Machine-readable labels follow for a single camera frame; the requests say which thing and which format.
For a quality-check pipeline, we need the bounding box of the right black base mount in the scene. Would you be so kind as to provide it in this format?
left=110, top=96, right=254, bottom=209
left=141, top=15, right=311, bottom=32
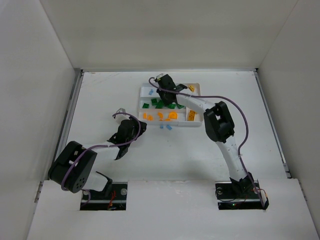
left=215, top=181, right=270, bottom=211

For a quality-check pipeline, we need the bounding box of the green small square brick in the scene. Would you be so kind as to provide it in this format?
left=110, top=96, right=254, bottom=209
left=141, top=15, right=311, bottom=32
left=151, top=98, right=158, bottom=106

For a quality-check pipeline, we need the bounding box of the white divided sorting tray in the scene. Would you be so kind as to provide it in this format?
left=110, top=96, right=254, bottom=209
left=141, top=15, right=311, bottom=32
left=137, top=82, right=205, bottom=127

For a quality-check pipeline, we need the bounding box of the orange curved piece lone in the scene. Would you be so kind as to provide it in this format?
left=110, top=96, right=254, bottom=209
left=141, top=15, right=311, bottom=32
left=157, top=112, right=164, bottom=119

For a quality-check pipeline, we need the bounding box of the green square brick hollow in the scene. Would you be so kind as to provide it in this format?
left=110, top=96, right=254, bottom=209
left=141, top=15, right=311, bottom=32
left=142, top=103, right=150, bottom=109

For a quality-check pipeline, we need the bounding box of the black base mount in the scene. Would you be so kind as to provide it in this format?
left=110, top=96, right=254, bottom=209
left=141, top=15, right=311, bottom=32
left=80, top=171, right=128, bottom=211
left=215, top=181, right=270, bottom=211

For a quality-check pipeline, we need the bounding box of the green plate brick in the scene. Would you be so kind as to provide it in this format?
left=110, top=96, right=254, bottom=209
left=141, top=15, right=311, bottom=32
left=165, top=103, right=176, bottom=109

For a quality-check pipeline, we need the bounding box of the green two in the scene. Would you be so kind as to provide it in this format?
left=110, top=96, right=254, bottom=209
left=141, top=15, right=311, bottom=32
left=155, top=100, right=165, bottom=109

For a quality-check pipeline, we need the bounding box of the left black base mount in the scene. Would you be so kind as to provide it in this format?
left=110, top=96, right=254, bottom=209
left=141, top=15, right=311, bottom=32
left=80, top=171, right=128, bottom=211

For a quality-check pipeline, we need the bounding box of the small yellow square brick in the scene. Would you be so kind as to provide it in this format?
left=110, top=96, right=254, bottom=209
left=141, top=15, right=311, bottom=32
left=188, top=85, right=195, bottom=92

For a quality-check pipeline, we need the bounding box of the orange ring lego piece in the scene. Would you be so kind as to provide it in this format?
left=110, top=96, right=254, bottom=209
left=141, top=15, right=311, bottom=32
left=168, top=111, right=178, bottom=120

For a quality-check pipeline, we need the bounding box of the long yellow brick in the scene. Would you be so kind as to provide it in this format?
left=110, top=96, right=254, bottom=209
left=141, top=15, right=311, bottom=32
left=187, top=110, right=197, bottom=122

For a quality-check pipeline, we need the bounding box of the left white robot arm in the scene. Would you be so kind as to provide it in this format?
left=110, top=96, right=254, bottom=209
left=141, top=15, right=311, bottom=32
left=48, top=117, right=147, bottom=196

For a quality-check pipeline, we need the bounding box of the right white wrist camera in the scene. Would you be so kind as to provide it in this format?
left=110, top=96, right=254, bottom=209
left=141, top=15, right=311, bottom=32
left=155, top=73, right=165, bottom=81

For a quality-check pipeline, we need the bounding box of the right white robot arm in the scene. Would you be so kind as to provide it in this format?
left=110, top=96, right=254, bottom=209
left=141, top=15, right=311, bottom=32
left=154, top=74, right=254, bottom=194

